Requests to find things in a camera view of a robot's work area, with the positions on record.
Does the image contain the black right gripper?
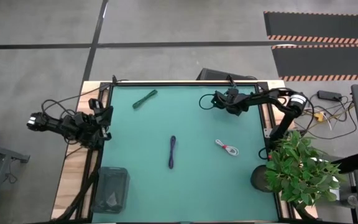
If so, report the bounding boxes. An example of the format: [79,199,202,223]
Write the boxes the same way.
[211,88,250,116]

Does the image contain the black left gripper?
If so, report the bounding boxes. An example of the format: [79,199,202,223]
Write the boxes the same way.
[72,98,114,147]

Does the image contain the green braided USB-C cable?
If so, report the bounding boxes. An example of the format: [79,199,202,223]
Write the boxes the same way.
[132,89,158,110]

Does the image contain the purple braided USB-C cable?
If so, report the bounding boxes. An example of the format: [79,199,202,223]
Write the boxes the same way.
[168,135,177,170]

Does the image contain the black flat case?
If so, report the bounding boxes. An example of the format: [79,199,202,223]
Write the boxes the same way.
[196,67,257,82]

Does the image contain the translucent grey plastic bin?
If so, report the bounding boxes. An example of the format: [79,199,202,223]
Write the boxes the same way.
[91,166,131,215]

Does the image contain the black round plant pot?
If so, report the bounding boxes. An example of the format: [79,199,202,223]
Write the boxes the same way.
[250,164,276,193]

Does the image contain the teal table mat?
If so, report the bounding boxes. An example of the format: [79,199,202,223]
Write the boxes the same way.
[91,84,280,223]

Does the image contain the green leafy plant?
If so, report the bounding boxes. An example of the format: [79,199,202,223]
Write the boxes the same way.
[264,129,347,211]

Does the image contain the black power adapter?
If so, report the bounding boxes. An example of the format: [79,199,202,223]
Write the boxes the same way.
[317,90,343,102]

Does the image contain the black orange-striped floor mat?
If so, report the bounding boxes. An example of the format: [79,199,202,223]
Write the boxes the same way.
[263,11,358,43]
[271,44,358,82]

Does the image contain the black looped gripper cable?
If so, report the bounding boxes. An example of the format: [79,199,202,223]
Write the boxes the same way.
[198,93,218,111]

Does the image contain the black aluminium table frame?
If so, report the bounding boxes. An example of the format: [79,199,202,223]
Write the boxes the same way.
[54,75,295,224]

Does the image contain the white USB-C cable red tie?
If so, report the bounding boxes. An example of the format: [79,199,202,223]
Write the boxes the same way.
[214,139,239,157]

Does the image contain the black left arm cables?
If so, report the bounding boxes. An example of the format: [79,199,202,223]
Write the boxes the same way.
[40,98,78,125]

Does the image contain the tangled floor cables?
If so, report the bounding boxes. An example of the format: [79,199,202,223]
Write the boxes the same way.
[303,93,358,141]

